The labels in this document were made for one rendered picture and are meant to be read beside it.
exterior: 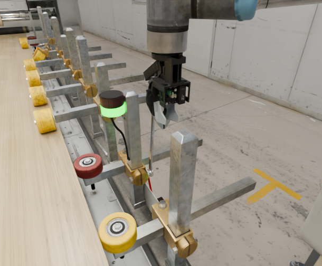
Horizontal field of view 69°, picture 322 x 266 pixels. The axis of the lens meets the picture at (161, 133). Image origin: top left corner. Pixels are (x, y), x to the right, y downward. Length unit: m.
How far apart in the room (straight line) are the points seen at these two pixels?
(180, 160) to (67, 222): 0.30
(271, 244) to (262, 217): 0.19
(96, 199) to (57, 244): 0.46
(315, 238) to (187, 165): 0.24
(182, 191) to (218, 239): 1.19
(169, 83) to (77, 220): 0.37
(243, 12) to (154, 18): 0.17
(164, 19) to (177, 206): 0.37
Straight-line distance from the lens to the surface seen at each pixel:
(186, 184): 0.46
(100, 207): 0.97
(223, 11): 0.50
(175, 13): 0.51
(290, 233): 1.82
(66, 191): 0.65
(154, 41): 0.52
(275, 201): 1.98
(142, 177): 0.71
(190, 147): 0.40
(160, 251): 0.74
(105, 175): 0.75
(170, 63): 0.52
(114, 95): 0.58
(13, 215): 0.65
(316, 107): 3.31
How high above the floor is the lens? 1.34
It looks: 32 degrees down
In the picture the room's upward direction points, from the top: straight up
